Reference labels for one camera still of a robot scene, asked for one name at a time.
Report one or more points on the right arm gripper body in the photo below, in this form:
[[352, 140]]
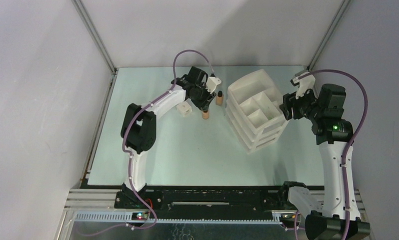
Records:
[[305, 106]]

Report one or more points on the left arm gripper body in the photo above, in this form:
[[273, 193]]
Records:
[[202, 97]]

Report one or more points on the foundation bottle black cap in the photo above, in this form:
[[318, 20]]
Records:
[[206, 114]]

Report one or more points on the white cosmetic box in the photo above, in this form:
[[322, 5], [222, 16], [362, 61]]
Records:
[[184, 109]]

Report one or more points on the white plastic drawer organizer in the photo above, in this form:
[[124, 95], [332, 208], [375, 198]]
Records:
[[252, 111]]

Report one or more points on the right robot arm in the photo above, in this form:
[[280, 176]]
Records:
[[338, 216]]

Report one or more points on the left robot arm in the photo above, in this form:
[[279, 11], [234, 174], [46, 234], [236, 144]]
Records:
[[139, 128]]

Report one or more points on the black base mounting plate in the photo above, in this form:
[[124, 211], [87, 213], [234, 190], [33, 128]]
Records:
[[209, 203]]

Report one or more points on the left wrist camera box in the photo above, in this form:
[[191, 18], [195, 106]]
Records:
[[211, 83]]

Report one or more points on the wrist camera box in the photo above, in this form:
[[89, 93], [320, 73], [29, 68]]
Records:
[[211, 83], [304, 81]]

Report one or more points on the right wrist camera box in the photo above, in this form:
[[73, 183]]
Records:
[[304, 81]]

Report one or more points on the aluminium frame rail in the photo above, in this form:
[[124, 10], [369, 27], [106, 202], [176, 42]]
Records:
[[94, 34]]

